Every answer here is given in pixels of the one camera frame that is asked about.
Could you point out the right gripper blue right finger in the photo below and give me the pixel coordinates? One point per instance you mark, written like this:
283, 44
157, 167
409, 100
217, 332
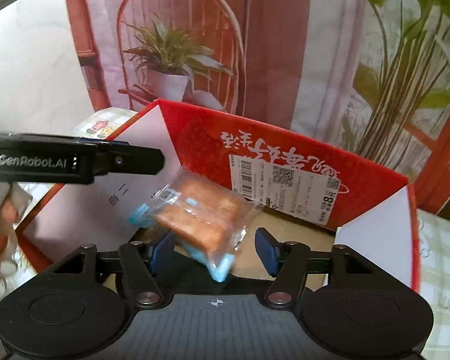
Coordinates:
287, 263

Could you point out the red strawberry cardboard box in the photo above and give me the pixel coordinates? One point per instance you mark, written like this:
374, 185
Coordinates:
68, 216

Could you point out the packaged bread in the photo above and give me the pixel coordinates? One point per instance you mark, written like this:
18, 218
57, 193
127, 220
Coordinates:
209, 220

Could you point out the person's hand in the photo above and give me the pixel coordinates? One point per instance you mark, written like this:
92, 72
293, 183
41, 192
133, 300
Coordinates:
13, 203

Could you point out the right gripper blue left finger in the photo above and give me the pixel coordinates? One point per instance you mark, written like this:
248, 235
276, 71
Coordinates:
140, 263

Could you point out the checkered bunny tablecloth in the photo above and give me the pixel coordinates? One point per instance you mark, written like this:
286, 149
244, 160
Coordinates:
442, 277

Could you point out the printed living room backdrop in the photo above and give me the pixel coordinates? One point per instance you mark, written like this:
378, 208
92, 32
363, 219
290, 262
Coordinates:
369, 76

